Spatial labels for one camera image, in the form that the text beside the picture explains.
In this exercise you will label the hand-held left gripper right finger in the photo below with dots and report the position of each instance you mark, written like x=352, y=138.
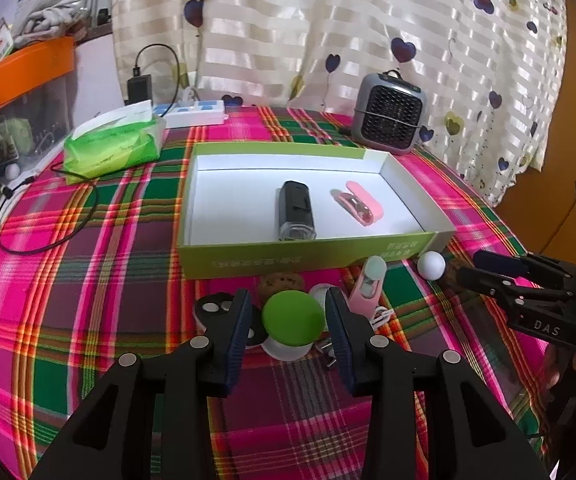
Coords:
x=338, y=330

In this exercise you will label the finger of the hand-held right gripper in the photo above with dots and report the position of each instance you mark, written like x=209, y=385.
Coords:
x=498, y=261
x=483, y=280

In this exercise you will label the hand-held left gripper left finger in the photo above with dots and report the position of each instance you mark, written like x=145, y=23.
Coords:
x=240, y=325

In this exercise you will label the black oval magnet holder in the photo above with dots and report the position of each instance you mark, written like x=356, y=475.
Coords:
x=219, y=312

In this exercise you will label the white dome cap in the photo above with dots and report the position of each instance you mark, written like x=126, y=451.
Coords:
x=318, y=294

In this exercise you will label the green mushroom lamp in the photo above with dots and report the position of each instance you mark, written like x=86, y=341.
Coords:
x=290, y=312

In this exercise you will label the green cardboard box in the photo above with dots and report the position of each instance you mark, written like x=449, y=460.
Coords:
x=228, y=200

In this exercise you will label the metal plug adapter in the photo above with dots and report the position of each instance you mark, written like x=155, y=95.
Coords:
x=328, y=352

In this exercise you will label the pink clip on table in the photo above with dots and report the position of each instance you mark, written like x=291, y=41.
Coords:
x=368, y=290

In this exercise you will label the plaid tablecloth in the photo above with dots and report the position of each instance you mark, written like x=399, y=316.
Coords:
x=118, y=285

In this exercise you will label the black rectangular device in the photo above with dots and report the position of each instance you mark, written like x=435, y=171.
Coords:
x=293, y=205

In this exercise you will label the pink clip in box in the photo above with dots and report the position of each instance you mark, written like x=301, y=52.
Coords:
x=363, y=200

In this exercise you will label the grey desktop heater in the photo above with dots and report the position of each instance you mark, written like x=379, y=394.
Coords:
x=388, y=110

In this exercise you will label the white blue power strip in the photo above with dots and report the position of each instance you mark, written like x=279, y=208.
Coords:
x=193, y=115

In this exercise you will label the green tissue pack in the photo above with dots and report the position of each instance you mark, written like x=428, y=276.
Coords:
x=113, y=147

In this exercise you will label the white plug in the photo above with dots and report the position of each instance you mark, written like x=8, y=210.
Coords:
x=188, y=97

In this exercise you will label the black power adapter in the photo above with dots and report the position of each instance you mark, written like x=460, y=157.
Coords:
x=139, y=90

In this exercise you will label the small white ball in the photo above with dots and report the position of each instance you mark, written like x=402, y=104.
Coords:
x=11, y=170

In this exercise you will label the striped heart print curtain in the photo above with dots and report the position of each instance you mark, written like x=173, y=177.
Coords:
x=293, y=20

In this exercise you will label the clear storage bin orange lid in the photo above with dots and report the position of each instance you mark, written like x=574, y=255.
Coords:
x=18, y=67

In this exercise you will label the white plastic bags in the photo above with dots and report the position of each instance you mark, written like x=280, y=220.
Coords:
x=53, y=15

